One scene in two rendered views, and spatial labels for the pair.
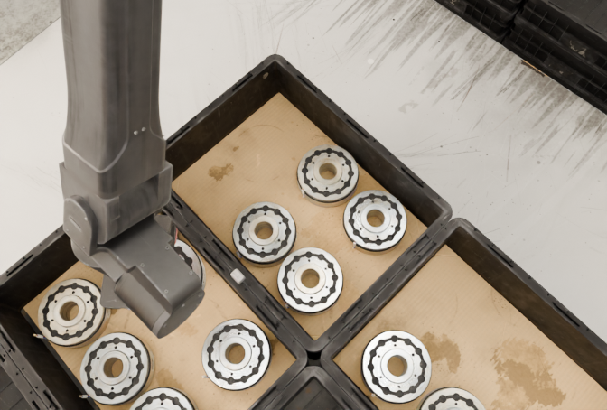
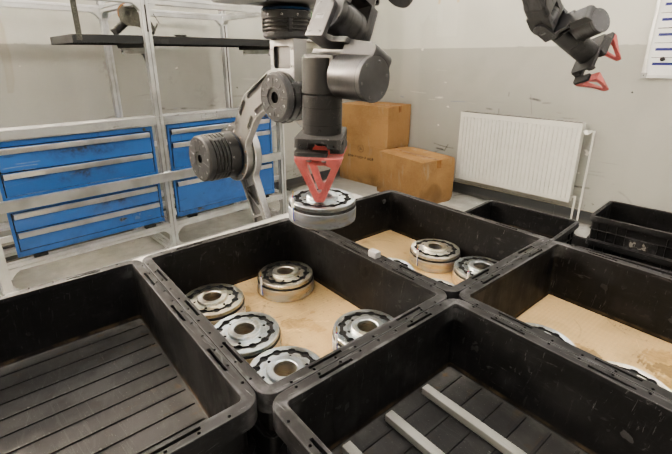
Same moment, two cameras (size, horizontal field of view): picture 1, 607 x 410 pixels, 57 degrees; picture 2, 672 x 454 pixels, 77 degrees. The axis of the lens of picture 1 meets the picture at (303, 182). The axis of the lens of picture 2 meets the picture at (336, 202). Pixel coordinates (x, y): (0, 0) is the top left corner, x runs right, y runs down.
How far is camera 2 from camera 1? 0.69 m
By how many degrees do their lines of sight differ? 50
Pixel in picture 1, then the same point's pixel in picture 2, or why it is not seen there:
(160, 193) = (368, 22)
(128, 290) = (341, 58)
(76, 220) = (321, 12)
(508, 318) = (637, 336)
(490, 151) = not seen: hidden behind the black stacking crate
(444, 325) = (573, 337)
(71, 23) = not seen: outside the picture
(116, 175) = not seen: outside the picture
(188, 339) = (316, 334)
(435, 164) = not seen: hidden behind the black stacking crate
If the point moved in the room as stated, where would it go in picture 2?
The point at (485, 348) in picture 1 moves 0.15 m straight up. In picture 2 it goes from (626, 354) to (650, 261)
